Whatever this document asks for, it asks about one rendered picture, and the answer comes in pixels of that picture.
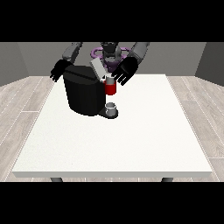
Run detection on pale grey machine lid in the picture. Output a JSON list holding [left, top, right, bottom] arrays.
[[89, 58, 108, 82]]

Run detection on red pod holder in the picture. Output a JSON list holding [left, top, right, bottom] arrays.
[[104, 81, 117, 96]]

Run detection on small grey cup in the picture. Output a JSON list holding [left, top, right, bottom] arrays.
[[105, 101, 118, 116]]

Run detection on grey robot trunk purple rings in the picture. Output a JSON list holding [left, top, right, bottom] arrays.
[[90, 42, 131, 74]]

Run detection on black coffee machine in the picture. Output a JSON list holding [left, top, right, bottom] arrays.
[[62, 64, 119, 119]]

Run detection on small grey coffee pod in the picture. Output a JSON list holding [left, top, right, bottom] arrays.
[[106, 74, 116, 86]]

